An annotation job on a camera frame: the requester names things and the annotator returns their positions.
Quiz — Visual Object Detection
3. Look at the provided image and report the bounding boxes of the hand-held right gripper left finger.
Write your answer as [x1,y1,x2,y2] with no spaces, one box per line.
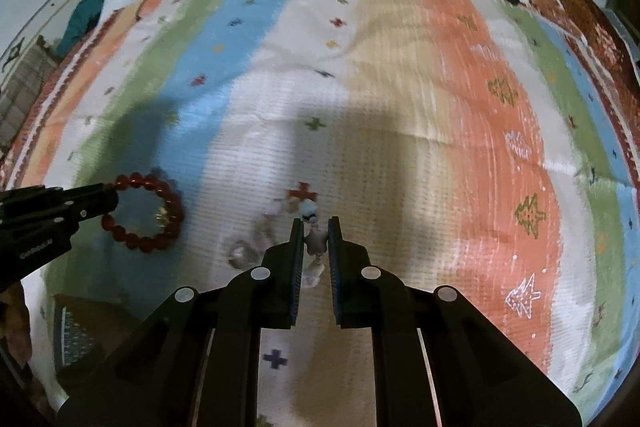
[56,217,306,427]

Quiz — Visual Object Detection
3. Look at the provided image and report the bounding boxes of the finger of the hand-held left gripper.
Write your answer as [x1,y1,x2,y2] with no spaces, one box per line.
[62,183,118,208]
[65,202,118,233]

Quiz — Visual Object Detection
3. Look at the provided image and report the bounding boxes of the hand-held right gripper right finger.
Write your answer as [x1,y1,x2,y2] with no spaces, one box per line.
[327,216,583,427]

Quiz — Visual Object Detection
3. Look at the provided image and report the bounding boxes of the pale translucent bead bracelet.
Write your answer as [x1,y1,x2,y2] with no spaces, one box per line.
[227,197,333,290]

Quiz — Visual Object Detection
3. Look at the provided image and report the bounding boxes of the red bead bracelet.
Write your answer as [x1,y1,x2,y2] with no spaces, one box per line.
[100,173,186,254]

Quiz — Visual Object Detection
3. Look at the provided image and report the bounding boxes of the silver metal tin box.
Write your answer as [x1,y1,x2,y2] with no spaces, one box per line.
[50,292,133,375]

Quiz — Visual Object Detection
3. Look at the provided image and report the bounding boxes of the grey checked pillow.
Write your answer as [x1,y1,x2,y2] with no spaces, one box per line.
[0,34,58,148]

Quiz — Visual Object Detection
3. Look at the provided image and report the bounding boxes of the striped pastel mat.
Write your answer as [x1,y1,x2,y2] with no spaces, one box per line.
[0,0,640,427]

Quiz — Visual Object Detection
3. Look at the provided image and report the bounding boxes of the white metal bed rail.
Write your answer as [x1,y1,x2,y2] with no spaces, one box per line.
[0,0,86,72]

